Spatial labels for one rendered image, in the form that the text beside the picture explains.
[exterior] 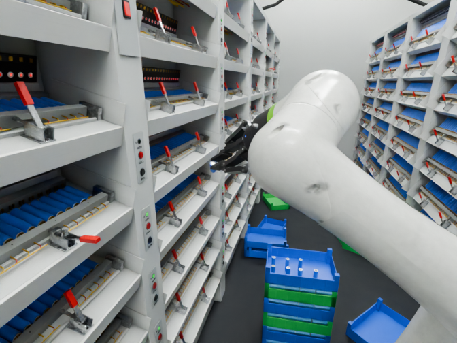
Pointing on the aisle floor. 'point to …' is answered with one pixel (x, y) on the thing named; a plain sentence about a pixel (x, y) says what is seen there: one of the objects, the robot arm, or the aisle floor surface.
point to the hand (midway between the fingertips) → (221, 161)
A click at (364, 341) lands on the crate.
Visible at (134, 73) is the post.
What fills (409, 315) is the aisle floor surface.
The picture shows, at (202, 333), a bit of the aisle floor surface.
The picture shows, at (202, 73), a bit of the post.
